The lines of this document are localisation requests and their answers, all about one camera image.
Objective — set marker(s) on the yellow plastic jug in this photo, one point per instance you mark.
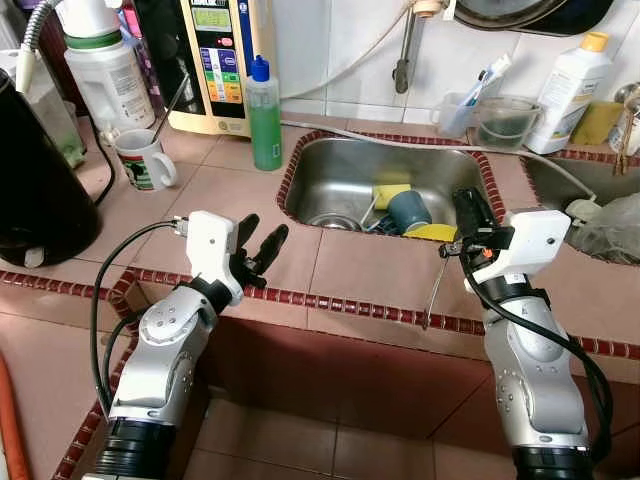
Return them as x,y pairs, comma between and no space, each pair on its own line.
430,233

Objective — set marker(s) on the teal plastic cup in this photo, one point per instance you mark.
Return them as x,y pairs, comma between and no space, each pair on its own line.
408,212

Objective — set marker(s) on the thin metal utensil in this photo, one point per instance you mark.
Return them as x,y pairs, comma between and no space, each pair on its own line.
432,300

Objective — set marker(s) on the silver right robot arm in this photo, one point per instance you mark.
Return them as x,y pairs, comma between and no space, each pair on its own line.
530,370

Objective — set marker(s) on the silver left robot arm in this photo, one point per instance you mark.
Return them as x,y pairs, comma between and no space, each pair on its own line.
165,340

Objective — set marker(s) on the yellow green scrub sponge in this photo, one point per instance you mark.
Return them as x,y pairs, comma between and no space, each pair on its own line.
390,192

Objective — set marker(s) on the steel sink basin with bag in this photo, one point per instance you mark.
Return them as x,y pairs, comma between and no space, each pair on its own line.
560,180

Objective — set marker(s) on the green scouring pad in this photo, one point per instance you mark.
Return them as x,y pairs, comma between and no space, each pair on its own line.
505,132

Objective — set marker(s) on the translucent plastic mug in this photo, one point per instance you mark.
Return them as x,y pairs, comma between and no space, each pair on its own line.
455,118

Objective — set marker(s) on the small white plastic piece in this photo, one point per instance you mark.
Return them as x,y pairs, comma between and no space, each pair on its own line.
580,210

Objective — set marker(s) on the stainless steel sink basin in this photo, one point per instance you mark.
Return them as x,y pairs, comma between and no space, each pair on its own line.
340,175

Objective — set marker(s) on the green liquid bottle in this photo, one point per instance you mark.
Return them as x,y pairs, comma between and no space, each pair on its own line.
265,130

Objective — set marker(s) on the blue toothbrush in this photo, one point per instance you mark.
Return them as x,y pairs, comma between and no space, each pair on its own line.
478,88

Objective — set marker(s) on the white printed mug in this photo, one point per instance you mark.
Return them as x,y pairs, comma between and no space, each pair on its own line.
140,165

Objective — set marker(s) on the crumpled clear plastic bag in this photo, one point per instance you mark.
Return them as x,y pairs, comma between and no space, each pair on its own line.
615,225

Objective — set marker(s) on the white bottle yellow cap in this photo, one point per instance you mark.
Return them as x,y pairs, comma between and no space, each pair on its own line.
565,95

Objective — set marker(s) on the white toothpaste tube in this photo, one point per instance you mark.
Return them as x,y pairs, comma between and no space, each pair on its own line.
497,70

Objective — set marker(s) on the yellow sponge block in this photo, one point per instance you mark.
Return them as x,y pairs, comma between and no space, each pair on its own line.
597,122

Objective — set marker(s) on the metal spoon in mug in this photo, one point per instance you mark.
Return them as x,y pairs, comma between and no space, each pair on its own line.
170,105

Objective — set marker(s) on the grey metal hanging spout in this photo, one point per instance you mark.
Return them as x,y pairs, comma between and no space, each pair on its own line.
402,75

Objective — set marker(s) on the beige water ionizer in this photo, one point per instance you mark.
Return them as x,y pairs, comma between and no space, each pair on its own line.
215,60

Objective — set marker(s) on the chrome faucet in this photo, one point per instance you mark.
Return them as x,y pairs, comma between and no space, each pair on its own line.
628,105

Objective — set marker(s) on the steel wok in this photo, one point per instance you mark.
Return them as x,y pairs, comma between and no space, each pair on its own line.
490,12

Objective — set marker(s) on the clear plastic container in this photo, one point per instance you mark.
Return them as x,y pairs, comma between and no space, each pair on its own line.
60,130

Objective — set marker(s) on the black kettle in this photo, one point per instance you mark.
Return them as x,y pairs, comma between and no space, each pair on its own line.
40,180

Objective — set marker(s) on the black frying pan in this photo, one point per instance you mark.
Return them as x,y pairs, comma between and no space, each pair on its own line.
580,15

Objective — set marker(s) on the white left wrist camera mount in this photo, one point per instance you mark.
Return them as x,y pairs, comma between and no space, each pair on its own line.
210,245

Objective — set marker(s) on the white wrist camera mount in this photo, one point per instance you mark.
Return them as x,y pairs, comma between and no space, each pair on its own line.
210,245
530,235

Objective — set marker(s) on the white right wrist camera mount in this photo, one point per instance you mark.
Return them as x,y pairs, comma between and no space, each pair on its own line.
530,235

